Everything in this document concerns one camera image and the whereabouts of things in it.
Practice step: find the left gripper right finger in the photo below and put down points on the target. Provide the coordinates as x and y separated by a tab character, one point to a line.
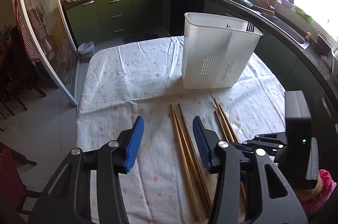
270	197

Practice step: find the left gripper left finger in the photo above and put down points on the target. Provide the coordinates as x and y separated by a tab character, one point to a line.
66	197

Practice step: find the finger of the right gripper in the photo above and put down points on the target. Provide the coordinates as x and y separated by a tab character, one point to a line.
271	137
248	147

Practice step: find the light bamboo chopstick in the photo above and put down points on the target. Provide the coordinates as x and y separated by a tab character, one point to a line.
242	189
226	124

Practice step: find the brown wooden chopstick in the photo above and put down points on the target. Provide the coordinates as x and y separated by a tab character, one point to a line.
196	169

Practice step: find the brown chopstick red end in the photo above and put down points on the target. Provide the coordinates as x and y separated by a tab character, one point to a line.
186	173

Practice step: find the green kitchen cabinets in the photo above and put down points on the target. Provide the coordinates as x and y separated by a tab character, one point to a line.
295	68

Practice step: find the pink patterned sleeve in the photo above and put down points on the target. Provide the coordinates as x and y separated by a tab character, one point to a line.
313	200

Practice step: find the stainless steel sink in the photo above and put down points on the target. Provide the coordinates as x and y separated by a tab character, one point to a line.
297	38

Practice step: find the white plastic utensil holder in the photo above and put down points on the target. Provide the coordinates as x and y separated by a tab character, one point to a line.
216	50

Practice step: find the black fork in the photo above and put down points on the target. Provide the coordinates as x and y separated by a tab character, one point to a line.
250	27

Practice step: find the floral white tablecloth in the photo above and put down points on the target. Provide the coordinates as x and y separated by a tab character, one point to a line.
144	79

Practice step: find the dark wooden chair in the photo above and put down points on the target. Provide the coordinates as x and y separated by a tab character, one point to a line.
17	71

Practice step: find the small trash bin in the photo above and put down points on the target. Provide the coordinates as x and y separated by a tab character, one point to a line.
86	51

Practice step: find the glass sliding door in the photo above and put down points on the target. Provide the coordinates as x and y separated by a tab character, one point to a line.
45	24

